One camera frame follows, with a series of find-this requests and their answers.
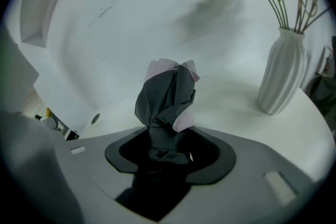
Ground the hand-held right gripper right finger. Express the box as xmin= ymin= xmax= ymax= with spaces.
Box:
xmin=184 ymin=127 xmax=237 ymax=185

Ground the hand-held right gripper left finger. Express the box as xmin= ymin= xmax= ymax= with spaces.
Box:
xmin=104 ymin=127 xmax=158 ymax=174

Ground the white ribbed vase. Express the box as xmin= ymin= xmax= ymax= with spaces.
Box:
xmin=256 ymin=26 xmax=309 ymax=116

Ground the dark grey and pink cloth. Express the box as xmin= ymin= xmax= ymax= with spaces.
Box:
xmin=115 ymin=58 xmax=200 ymax=221

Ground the white table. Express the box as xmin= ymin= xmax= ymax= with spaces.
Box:
xmin=76 ymin=59 xmax=336 ymax=163

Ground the black backpack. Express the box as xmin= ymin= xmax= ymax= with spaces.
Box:
xmin=306 ymin=35 xmax=336 ymax=120

